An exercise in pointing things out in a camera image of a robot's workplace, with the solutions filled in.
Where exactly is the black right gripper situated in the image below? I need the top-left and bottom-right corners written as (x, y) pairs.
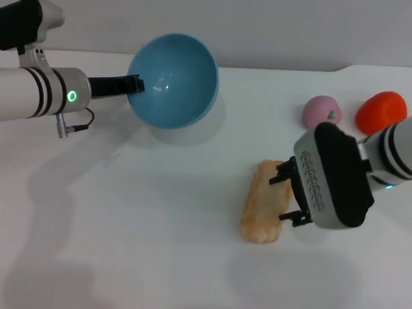
top-left (268, 156), bottom-right (313, 228)

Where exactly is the blue bowl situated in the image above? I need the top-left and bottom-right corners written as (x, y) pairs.
top-left (127, 33), bottom-right (220, 129)

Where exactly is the red pepper toy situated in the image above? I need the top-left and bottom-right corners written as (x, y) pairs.
top-left (355, 91), bottom-right (408, 135)

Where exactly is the left arm connector cable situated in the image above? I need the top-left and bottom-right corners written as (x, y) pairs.
top-left (56, 108), bottom-right (95, 140)

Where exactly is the orange striped bread loaf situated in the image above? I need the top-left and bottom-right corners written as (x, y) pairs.
top-left (240, 158), bottom-right (294, 245)

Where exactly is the pink peach toy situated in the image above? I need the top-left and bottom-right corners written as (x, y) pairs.
top-left (301, 95), bottom-right (342, 131)

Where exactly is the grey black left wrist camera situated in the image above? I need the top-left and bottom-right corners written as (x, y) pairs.
top-left (0, 0), bottom-right (65, 53)

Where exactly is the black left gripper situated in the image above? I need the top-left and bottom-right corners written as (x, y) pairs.
top-left (87, 74), bottom-right (145, 99)

